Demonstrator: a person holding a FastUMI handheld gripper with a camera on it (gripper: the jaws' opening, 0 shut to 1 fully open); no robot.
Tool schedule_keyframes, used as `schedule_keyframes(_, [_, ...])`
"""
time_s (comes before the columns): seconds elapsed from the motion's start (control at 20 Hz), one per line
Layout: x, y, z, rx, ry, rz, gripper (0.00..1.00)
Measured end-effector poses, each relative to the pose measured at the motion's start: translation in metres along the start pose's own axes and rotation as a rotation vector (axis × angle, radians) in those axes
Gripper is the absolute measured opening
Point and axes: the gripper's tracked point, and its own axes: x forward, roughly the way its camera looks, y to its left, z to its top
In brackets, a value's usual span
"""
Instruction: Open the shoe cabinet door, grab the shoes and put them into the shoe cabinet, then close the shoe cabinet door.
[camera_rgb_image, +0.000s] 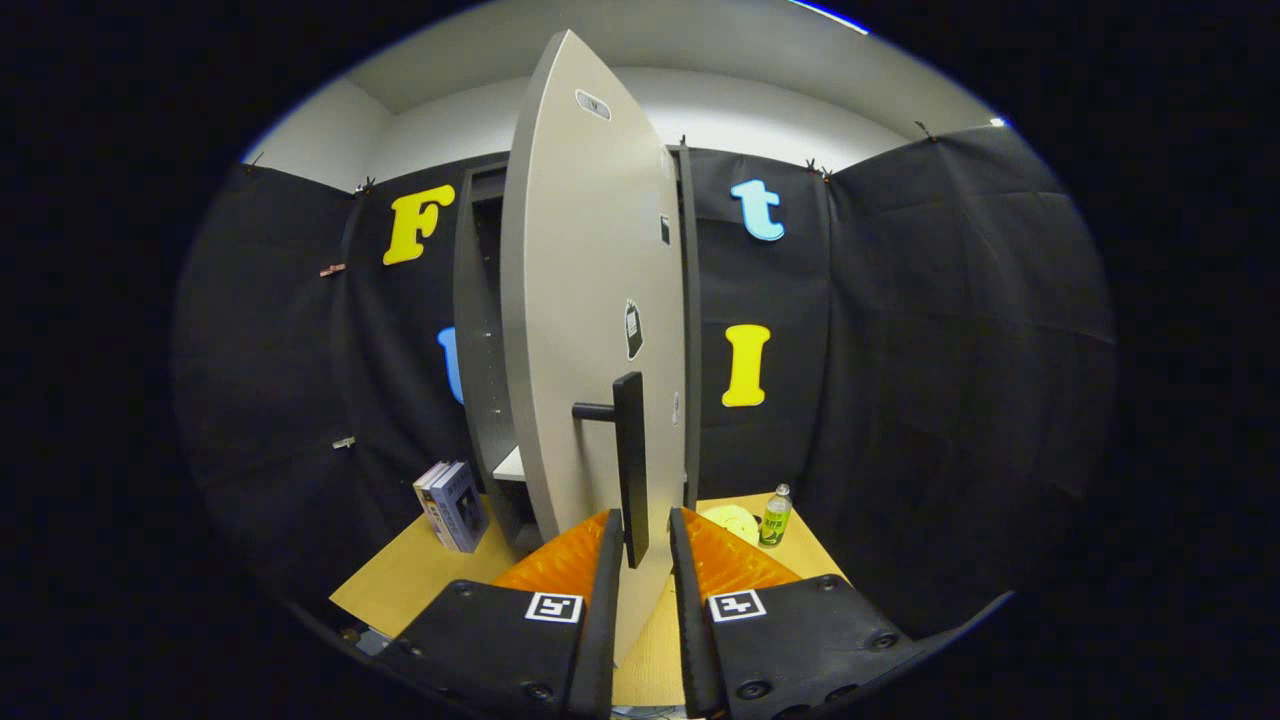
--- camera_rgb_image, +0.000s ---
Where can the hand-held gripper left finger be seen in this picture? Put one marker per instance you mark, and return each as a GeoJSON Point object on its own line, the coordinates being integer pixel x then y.
{"type": "Point", "coordinates": [603, 640]}

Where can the grey shoe cabinet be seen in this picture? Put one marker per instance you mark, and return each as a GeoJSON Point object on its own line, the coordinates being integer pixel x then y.
{"type": "Point", "coordinates": [475, 350]}

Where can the beige shoe cabinet door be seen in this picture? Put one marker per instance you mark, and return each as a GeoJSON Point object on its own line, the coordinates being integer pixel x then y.
{"type": "Point", "coordinates": [580, 300]}

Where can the white cabinet shelf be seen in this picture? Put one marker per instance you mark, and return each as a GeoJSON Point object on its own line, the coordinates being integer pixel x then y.
{"type": "Point", "coordinates": [512, 466]}

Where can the blue book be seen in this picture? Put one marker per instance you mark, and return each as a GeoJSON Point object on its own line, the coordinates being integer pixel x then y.
{"type": "Point", "coordinates": [462, 510]}

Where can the black backdrop cloth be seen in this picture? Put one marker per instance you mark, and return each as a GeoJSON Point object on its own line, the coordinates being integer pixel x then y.
{"type": "Point", "coordinates": [950, 350]}

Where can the pale yellow round plate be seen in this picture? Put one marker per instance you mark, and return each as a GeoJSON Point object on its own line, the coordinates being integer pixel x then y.
{"type": "Point", "coordinates": [730, 522]}

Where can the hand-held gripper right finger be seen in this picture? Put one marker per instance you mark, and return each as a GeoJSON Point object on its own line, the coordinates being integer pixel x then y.
{"type": "Point", "coordinates": [690, 640]}

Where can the green drink bottle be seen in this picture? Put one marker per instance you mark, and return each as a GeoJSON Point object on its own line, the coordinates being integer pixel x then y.
{"type": "Point", "coordinates": [775, 522]}

